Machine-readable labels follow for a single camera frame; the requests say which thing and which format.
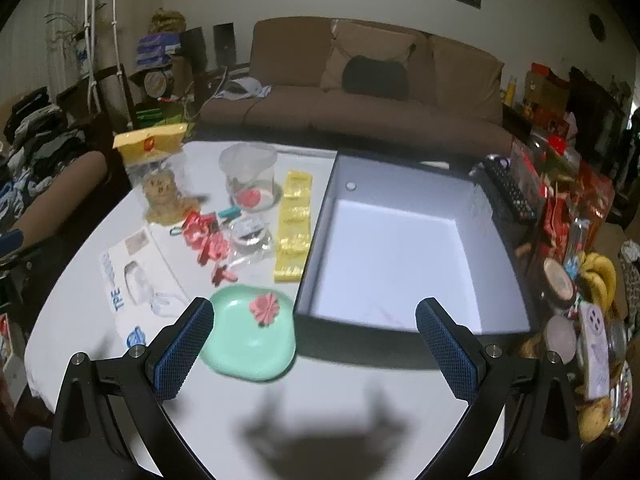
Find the bunch of bananas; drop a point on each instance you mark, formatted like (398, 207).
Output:
(602, 275)

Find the brown sofa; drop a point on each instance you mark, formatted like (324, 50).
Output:
(300, 105)

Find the clear plastic jar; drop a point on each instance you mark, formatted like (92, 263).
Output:
(250, 172)

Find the white cloth on sofa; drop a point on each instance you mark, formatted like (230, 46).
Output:
(245, 87)

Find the jar with brown lid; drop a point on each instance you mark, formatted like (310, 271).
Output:
(560, 282)

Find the brown padded armrest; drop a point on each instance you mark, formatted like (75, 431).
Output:
(60, 190)

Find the pile of clothes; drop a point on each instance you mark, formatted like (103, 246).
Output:
(40, 145)

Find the dark grey storage box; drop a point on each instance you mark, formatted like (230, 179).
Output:
(400, 250)

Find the black monitor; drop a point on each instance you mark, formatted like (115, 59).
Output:
(224, 42)

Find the clear plastic bag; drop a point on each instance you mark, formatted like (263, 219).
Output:
(247, 235)

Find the white blue printed packet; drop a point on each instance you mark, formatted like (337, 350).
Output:
(130, 280)

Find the cookie bag with yellow label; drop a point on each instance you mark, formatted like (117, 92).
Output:
(160, 190)

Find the pink paper flower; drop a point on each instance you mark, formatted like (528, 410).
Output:
(263, 310)

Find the stack of blue boxes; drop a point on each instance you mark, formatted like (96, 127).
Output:
(155, 50)

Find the black remote control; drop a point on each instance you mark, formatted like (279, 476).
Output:
(510, 190)

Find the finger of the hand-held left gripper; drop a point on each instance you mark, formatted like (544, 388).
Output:
(10, 242)

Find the red packaged gift bag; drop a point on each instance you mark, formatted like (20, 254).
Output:
(590, 195)

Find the cardboard box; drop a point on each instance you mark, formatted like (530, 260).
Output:
(545, 87)

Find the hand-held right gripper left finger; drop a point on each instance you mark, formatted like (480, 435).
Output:
(182, 355)

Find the small red ribbon bow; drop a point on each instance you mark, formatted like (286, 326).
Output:
(223, 275)

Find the black cushion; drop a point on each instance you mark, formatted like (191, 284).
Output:
(375, 77)

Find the teal clip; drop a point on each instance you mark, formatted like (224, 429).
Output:
(230, 211)

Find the white purple carton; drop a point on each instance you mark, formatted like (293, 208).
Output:
(595, 350)

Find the green bag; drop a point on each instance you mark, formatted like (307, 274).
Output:
(157, 115)

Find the yellow bottle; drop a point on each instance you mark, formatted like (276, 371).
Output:
(510, 92)

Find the yellow blister pack strip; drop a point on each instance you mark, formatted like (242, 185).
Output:
(292, 230)

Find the white pole stand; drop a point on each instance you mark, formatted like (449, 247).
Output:
(90, 35)

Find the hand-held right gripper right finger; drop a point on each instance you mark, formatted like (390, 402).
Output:
(445, 355)

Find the mint green plate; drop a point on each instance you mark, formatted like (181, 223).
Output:
(240, 345)

